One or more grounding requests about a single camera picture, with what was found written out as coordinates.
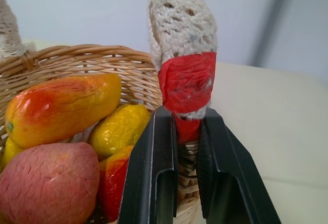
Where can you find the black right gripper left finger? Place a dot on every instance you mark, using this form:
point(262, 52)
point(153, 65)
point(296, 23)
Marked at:
point(151, 170)

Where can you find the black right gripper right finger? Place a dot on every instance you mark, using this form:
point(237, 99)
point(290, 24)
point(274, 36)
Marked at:
point(230, 172)

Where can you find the red orange mango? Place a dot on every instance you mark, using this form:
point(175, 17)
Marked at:
point(114, 180)

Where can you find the pink red peach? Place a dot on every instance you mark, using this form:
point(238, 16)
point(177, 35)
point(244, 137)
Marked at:
point(48, 183)

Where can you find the orange yellow mango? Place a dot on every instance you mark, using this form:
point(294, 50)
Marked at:
point(61, 108)

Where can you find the small yellow fruit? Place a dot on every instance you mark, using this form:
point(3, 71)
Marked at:
point(9, 153)

